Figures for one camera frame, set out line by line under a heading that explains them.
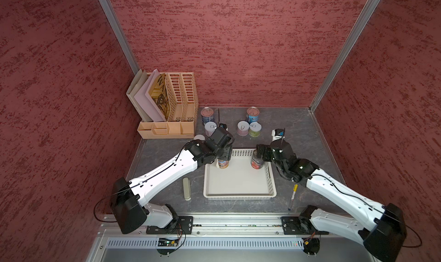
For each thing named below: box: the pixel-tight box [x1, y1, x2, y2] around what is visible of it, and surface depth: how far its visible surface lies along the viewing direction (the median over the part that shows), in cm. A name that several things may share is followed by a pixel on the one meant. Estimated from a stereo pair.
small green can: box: [248, 121, 262, 138], surface depth 105 cm
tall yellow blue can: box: [218, 159, 230, 169], surface depth 82 cm
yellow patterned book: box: [149, 73, 171, 121], surface depth 102 cm
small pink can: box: [237, 120, 250, 137], surface depth 106 cm
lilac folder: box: [133, 68, 167, 122], surface depth 94 cm
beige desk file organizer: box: [136, 72, 199, 140], surface depth 105 cm
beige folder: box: [125, 68, 152, 123], surface depth 93 cm
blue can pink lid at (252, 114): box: [245, 106, 261, 125], surface depth 107 cm
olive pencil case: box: [182, 176, 192, 202], surface depth 83 cm
